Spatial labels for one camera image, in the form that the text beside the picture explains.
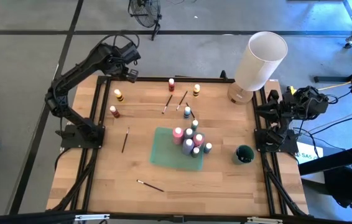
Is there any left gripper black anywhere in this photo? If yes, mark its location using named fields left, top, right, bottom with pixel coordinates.
left=101, top=42, right=140, bottom=83

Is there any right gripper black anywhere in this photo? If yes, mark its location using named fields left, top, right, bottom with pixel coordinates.
left=256, top=89, right=292, bottom=126

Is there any dark green plastic cup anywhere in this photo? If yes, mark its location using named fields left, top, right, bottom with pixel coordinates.
left=232, top=144, right=256, bottom=166

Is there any large red paint bottle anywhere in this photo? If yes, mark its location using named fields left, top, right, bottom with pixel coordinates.
left=193, top=133, right=205, bottom=147

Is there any large purple paint bottle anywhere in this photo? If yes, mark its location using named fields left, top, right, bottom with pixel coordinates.
left=182, top=138, right=195, bottom=156

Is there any large pink paint bottle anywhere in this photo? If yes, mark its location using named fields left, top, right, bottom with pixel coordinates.
left=172, top=127, right=185, bottom=146

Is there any table lamp with white shade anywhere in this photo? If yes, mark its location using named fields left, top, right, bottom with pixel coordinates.
left=227, top=30, right=289, bottom=105

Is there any black floor fan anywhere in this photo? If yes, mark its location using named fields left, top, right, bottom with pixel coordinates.
left=127, top=0, right=163, bottom=42

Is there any white printed sign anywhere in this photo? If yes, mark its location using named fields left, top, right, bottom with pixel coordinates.
left=295, top=141, right=324, bottom=165

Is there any translucent teal plastic bin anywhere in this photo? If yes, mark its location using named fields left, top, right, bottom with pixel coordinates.
left=149, top=126, right=205, bottom=172

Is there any black office chair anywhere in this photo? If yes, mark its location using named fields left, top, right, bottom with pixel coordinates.
left=323, top=166, right=352, bottom=209

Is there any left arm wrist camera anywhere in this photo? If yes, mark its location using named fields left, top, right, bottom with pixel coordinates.
left=120, top=42, right=142, bottom=65

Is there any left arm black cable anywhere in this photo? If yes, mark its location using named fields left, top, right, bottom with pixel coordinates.
left=96, top=30, right=141, bottom=50

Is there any black aluminium table frame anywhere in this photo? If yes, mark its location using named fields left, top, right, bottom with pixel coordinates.
left=0, top=70, right=352, bottom=224

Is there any yellow extension cord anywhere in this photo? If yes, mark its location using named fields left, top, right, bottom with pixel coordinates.
left=289, top=72, right=352, bottom=94

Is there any white cable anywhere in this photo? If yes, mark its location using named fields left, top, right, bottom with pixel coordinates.
left=305, top=101, right=352, bottom=135

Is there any silver frame bracket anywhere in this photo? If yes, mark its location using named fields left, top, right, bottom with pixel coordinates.
left=246, top=217, right=284, bottom=224
left=74, top=213, right=111, bottom=222

